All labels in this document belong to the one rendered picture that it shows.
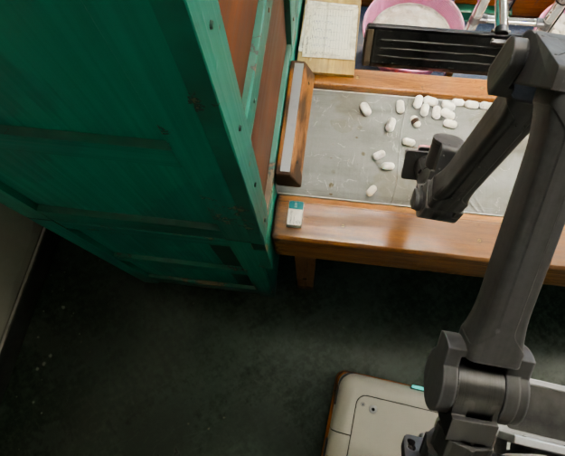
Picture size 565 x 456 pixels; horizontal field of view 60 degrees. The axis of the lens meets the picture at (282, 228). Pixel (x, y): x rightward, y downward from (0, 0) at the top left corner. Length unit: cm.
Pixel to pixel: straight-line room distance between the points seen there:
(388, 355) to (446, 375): 129
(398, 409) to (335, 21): 113
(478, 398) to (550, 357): 145
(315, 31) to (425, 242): 62
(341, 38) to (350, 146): 29
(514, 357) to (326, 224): 64
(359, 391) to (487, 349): 102
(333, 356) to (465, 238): 85
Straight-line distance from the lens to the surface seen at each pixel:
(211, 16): 48
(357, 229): 117
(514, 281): 58
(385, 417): 162
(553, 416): 93
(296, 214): 115
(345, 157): 125
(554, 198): 56
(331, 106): 132
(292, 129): 115
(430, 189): 89
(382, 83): 133
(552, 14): 125
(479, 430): 66
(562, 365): 209
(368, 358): 189
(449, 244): 120
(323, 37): 138
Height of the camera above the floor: 188
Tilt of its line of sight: 74 degrees down
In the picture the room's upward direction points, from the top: 10 degrees counter-clockwise
